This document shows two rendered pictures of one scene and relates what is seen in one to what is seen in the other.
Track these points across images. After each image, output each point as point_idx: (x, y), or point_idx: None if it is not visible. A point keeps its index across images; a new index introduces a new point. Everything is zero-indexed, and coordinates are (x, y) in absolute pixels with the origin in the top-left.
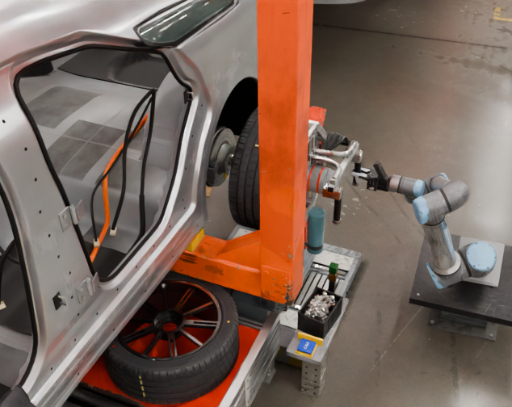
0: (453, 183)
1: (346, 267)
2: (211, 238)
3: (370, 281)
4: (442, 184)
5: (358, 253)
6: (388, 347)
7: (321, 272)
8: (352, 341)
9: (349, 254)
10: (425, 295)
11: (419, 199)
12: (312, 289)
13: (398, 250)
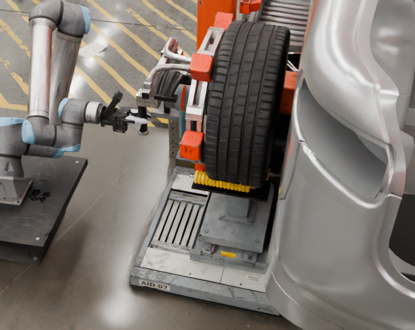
0: (46, 4)
1: (150, 251)
2: (292, 86)
3: (120, 258)
4: (48, 55)
5: (135, 272)
6: (109, 187)
7: (180, 245)
8: (144, 190)
9: (146, 270)
10: (69, 162)
11: (84, 9)
12: (188, 224)
13: (76, 311)
